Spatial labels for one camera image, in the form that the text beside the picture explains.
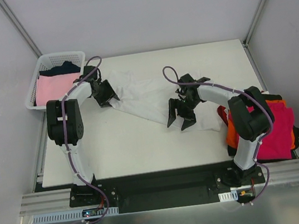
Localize left aluminium frame post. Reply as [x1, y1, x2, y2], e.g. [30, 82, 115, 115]
[0, 0, 43, 59]

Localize pink t shirt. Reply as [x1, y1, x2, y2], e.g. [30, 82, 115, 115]
[35, 73, 80, 106]

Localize white plastic laundry basket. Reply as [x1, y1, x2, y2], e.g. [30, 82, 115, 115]
[25, 51, 86, 112]

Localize left white cable duct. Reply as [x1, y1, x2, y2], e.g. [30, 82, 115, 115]
[33, 208, 106, 224]

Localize magenta t shirt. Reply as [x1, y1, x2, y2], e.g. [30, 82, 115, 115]
[225, 98, 299, 168]

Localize red t shirt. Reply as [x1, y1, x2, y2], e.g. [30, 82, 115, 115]
[217, 105, 229, 126]

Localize navy t shirt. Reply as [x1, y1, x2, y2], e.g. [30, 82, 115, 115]
[39, 61, 81, 77]

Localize white cable duct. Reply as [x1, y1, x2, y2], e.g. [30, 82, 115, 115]
[218, 190, 238, 202]
[33, 208, 106, 224]

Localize right white cable duct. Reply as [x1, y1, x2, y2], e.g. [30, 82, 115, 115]
[218, 190, 238, 202]

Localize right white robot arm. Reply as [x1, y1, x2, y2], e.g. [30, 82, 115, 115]
[167, 74, 275, 187]

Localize white t shirt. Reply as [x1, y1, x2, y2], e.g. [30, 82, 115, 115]
[107, 70, 222, 132]

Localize aluminium rail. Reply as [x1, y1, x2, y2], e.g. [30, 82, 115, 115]
[19, 159, 299, 217]

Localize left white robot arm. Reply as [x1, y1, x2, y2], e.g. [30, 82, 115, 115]
[46, 65, 119, 204]

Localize black t shirt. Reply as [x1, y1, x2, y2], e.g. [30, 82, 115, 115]
[219, 89, 299, 163]

